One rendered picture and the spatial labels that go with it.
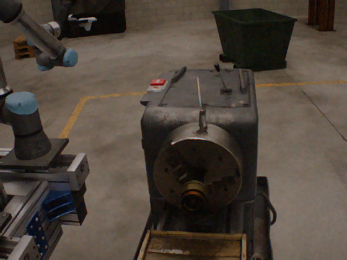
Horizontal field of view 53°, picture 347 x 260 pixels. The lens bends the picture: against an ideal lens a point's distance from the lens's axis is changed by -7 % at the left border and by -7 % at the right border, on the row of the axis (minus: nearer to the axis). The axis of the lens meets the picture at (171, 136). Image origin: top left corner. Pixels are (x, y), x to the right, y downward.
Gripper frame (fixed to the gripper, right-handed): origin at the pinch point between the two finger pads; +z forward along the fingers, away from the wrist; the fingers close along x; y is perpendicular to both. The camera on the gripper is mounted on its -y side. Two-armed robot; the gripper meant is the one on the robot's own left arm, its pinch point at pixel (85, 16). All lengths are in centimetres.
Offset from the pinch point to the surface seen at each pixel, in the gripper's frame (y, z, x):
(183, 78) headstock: 26, 13, 48
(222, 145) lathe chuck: 26, -33, 87
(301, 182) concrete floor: 145, 134, 106
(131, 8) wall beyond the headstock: 181, 766, -504
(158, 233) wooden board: 59, -51, 73
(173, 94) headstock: 26, -7, 54
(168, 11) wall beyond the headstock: 185, 819, -409
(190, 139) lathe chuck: 25, -37, 77
